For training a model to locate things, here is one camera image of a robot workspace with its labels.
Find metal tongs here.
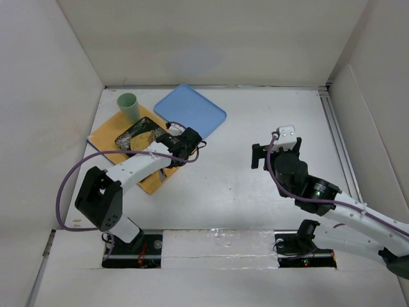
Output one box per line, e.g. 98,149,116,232
158,169,167,182

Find toasted bread slice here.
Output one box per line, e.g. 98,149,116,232
130,131,155,151

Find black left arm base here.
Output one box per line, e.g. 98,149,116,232
102,233,163,269

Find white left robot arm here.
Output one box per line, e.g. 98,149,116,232
75,128,202,252

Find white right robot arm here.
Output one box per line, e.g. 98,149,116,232
251,133,408,279

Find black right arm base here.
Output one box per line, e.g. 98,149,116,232
272,219,337,269

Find blue plastic tray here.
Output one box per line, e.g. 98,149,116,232
153,84,227,140

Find black floral square plate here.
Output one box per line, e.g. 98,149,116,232
114,116,167,150

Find green plastic cup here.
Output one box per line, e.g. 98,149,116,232
117,93,141,123

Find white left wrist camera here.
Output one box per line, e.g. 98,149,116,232
166,122,186,136

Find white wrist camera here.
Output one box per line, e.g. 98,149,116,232
166,122,186,136
272,125,297,152

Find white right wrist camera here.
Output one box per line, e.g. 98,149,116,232
272,125,297,152

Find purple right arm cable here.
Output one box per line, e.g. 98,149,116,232
263,134,409,239

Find aluminium frame rail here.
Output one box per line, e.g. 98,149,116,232
318,86,363,202

